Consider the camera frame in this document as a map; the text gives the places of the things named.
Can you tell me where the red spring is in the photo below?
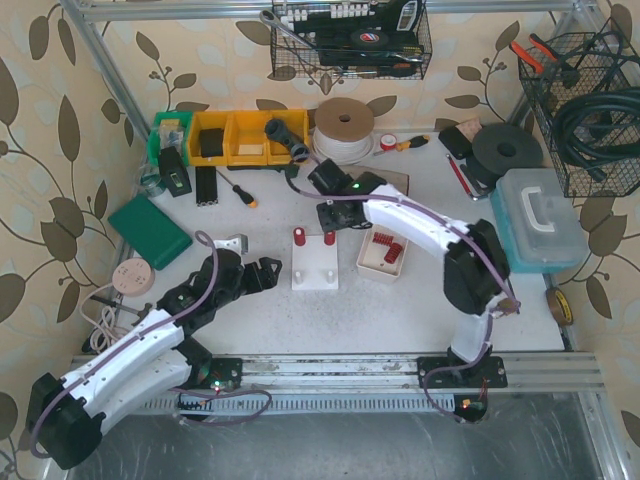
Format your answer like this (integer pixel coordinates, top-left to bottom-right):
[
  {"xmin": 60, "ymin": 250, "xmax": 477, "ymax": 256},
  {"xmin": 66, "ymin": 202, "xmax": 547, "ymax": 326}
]
[
  {"xmin": 371, "ymin": 231, "xmax": 394, "ymax": 246},
  {"xmin": 293, "ymin": 227, "xmax": 306, "ymax": 247},
  {"xmin": 384, "ymin": 242, "xmax": 404, "ymax": 265},
  {"xmin": 324, "ymin": 231, "xmax": 336, "ymax": 246}
]

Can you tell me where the white peg base plate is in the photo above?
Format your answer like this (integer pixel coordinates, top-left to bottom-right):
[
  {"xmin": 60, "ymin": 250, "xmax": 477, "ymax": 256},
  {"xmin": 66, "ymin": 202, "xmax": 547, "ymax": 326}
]
[{"xmin": 291, "ymin": 232, "xmax": 339, "ymax": 291}]

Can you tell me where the cream parts tray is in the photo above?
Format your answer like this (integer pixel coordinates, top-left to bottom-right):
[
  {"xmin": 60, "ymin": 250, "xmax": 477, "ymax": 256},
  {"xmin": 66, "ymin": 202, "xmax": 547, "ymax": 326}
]
[{"xmin": 356, "ymin": 225, "xmax": 408, "ymax": 284}]

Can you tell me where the beige work glove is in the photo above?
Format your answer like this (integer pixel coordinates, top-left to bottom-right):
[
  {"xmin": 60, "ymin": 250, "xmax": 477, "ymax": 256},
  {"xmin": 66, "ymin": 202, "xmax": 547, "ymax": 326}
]
[{"xmin": 343, "ymin": 165, "xmax": 410, "ymax": 195}]

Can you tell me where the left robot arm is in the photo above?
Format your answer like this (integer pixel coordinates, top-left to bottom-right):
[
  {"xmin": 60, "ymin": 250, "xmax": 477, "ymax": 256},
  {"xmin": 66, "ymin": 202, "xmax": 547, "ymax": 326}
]
[{"xmin": 26, "ymin": 231, "xmax": 282, "ymax": 470}]

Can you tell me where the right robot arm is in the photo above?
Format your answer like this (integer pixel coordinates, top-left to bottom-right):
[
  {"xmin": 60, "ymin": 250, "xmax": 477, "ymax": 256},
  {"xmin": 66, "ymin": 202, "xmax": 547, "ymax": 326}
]
[{"xmin": 305, "ymin": 159, "xmax": 519, "ymax": 366}]

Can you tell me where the red tape roll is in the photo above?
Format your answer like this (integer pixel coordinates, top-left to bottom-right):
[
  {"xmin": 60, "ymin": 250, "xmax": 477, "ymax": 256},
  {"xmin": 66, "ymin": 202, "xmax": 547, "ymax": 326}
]
[{"xmin": 379, "ymin": 133, "xmax": 397, "ymax": 151}]

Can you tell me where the black pipe fitting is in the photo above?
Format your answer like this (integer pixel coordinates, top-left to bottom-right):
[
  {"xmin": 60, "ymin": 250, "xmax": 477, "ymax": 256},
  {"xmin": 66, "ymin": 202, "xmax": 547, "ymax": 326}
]
[{"xmin": 264, "ymin": 118, "xmax": 310, "ymax": 162}]

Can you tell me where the black aluminium extrusion profile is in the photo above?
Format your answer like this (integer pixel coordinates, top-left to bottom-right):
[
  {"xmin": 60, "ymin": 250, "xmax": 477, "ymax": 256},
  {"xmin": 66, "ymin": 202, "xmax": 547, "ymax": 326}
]
[{"xmin": 195, "ymin": 167, "xmax": 218, "ymax": 207}]

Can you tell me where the black battery charger box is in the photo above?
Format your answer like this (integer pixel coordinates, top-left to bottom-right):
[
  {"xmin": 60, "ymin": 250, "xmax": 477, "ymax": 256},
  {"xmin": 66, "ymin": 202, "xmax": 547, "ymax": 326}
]
[{"xmin": 158, "ymin": 147, "xmax": 192, "ymax": 197}]

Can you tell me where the yellow storage bin row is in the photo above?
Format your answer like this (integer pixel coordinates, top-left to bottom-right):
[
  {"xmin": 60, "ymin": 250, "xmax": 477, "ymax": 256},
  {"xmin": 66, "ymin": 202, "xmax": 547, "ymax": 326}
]
[{"xmin": 186, "ymin": 109, "xmax": 310, "ymax": 169}]

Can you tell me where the black sponge block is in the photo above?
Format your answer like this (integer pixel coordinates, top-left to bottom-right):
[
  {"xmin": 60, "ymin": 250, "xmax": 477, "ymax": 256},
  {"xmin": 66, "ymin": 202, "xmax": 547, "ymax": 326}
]
[{"xmin": 438, "ymin": 126, "xmax": 473, "ymax": 160}]

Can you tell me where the green storage bin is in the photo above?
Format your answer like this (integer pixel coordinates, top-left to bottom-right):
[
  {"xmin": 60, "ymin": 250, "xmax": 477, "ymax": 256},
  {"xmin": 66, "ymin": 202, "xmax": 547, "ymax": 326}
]
[{"xmin": 147, "ymin": 112, "xmax": 193, "ymax": 166}]

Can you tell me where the black filament spool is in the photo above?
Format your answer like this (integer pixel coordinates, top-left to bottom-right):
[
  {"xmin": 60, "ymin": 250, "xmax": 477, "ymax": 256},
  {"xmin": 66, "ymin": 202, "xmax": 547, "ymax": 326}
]
[{"xmin": 466, "ymin": 123, "xmax": 543, "ymax": 187}]

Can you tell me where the brass padlock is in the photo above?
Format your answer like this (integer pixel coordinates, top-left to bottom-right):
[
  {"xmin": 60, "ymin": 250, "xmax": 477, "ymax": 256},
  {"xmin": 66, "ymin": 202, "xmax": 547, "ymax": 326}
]
[{"xmin": 494, "ymin": 298, "xmax": 520, "ymax": 317}]

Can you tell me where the clear teal toolbox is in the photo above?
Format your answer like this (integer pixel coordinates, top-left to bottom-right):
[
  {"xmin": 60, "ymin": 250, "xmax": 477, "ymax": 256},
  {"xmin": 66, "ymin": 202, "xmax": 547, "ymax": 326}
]
[{"xmin": 490, "ymin": 168, "xmax": 589, "ymax": 274}]

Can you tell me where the yellow black tape roll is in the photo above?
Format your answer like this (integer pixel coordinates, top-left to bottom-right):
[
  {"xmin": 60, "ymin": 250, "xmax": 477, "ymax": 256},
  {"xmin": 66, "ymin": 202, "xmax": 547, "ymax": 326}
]
[{"xmin": 545, "ymin": 287, "xmax": 574, "ymax": 327}]

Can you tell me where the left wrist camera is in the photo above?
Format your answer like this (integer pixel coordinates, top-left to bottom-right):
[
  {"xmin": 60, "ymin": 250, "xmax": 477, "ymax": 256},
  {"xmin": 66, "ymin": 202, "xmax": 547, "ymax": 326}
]
[{"xmin": 214, "ymin": 234, "xmax": 249, "ymax": 256}]

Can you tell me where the black orange handled screwdriver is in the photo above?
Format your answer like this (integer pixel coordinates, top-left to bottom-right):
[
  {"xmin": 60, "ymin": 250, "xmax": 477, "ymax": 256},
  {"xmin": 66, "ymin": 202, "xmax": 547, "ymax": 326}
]
[{"xmin": 217, "ymin": 169, "xmax": 258, "ymax": 209}]

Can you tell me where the white cable spool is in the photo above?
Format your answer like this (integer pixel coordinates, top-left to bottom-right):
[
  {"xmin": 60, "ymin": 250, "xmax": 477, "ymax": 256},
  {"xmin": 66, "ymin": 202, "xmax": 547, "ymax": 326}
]
[{"xmin": 312, "ymin": 97, "xmax": 374, "ymax": 165}]

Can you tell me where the red handled tool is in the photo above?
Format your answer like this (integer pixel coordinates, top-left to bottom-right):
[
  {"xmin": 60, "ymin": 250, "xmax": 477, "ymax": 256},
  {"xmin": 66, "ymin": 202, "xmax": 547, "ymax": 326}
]
[{"xmin": 445, "ymin": 153, "xmax": 491, "ymax": 202}]

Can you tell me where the wall wire basket with tools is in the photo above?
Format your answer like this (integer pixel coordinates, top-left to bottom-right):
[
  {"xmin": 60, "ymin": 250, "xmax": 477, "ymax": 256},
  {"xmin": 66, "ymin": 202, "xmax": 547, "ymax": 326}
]
[{"xmin": 259, "ymin": 1, "xmax": 432, "ymax": 83}]

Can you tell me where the wire basket with black hose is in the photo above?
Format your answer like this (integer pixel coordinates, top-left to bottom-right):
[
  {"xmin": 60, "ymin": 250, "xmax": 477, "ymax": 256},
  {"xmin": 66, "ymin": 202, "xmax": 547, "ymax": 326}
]
[{"xmin": 508, "ymin": 19, "xmax": 639, "ymax": 198}]

